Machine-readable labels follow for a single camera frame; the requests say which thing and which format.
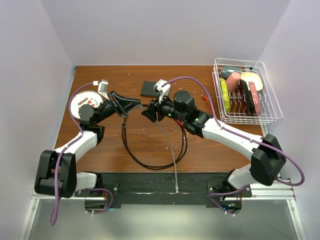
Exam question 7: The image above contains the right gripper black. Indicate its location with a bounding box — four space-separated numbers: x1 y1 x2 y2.
141 93 186 123

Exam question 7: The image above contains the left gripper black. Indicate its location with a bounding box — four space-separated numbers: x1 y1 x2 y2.
95 90 141 125

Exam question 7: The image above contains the black network switch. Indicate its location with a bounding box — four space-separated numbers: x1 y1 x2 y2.
140 81 159 98

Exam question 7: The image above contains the red ethernet cable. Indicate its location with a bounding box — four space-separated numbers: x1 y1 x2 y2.
176 93 210 127

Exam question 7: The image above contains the grey ethernet cable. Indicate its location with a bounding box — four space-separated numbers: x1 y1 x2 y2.
138 103 180 193

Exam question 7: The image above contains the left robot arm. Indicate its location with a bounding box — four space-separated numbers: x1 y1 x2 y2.
34 90 141 198

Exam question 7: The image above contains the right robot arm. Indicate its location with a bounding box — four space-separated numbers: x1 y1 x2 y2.
141 90 286 197

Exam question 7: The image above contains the white patterned plate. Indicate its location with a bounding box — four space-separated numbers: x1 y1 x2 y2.
70 90 103 120

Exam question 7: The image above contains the yellow-green plate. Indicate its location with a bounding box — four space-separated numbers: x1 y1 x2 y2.
219 78 230 113

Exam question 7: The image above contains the dark teal bowl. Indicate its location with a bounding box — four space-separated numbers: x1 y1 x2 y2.
220 66 243 80

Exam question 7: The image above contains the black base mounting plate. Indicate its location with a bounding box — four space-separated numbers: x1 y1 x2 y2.
75 172 252 214

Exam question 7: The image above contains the pink cup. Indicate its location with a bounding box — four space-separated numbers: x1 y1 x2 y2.
226 72 241 93

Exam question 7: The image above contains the cream square plate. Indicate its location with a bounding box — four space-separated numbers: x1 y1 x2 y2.
241 71 263 91

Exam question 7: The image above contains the red dotted plate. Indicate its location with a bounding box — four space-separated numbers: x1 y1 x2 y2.
249 81 262 117

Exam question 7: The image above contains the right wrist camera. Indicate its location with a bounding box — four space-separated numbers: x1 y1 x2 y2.
153 79 171 103

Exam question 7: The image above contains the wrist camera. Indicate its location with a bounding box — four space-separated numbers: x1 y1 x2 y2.
153 79 171 103
92 79 109 100

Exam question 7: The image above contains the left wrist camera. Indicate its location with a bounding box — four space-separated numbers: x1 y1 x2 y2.
92 79 109 100

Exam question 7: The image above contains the black cable outer loop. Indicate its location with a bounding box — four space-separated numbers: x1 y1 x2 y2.
121 117 189 172

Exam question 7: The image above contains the black cable loop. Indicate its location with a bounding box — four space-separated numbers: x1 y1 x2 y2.
123 119 187 169
121 117 189 172

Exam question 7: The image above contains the black cable inner loop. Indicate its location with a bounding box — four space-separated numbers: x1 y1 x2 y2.
123 119 187 169

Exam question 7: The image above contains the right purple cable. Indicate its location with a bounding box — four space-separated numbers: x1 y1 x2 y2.
163 76 306 216

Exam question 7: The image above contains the purple cable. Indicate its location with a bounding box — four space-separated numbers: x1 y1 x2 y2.
163 76 306 216
49 82 115 227

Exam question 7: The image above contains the white wire dish rack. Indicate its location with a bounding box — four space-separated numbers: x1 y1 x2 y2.
212 58 283 125

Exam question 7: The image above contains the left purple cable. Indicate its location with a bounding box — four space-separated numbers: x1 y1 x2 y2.
49 82 115 227

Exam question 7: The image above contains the aluminium frame rail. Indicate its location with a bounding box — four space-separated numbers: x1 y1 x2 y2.
18 124 307 240

